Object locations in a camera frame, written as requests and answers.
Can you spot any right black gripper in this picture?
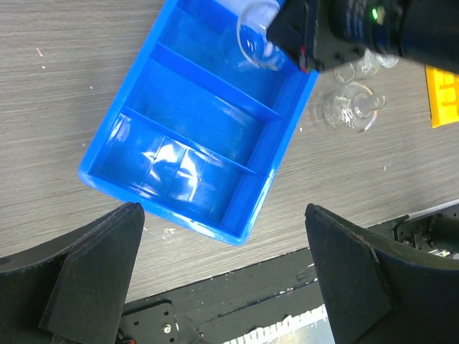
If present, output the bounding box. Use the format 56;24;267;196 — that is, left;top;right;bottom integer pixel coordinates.
267;0;458;74

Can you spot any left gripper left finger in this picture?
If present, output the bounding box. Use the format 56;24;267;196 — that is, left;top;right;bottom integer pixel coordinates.
1;203;145;343

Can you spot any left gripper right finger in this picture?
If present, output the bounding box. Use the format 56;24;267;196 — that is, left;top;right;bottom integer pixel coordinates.
305;204;458;343

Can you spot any tiny glass beaker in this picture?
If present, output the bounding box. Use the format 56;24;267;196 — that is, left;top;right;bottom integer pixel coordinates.
236;1;286;71

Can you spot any small glass erlenmeyer flask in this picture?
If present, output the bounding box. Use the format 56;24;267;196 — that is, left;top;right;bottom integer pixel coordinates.
334;49;399;85

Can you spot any small glass beaker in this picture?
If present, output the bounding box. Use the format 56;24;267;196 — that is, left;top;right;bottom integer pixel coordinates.
322;82;386;133

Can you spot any blue divided plastic bin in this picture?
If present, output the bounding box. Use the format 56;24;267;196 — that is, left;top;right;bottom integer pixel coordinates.
78;1;318;245

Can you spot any yellow test tube rack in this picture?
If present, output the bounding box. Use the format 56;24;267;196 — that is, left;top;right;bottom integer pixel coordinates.
425;66;459;128

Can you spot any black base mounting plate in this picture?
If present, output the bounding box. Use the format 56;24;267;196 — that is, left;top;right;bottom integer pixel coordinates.
117;249;323;343

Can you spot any white slotted cable duct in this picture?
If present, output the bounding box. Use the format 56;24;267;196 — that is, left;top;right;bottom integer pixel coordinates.
224;305;335;344

